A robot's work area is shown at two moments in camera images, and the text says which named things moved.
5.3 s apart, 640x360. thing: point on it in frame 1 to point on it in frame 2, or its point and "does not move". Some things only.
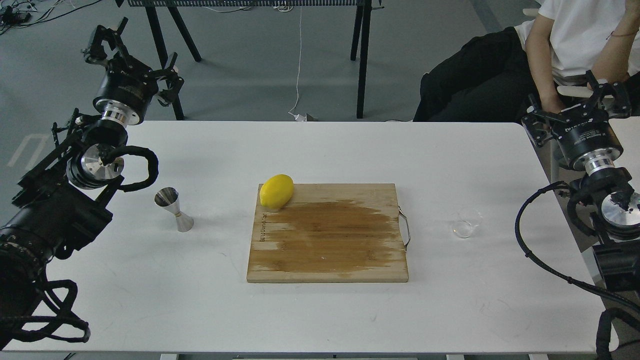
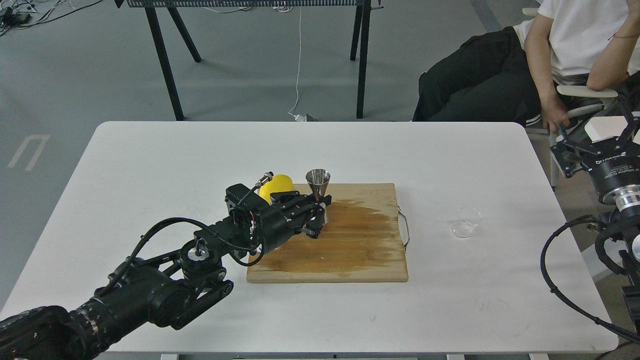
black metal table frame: [169, 7] does not move
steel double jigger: [168, 198] to [318, 179]
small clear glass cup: [466, 223] does not move
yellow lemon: [276, 191] does not move
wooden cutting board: [330, 232] does not move
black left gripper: [128, 87] to [274, 224]
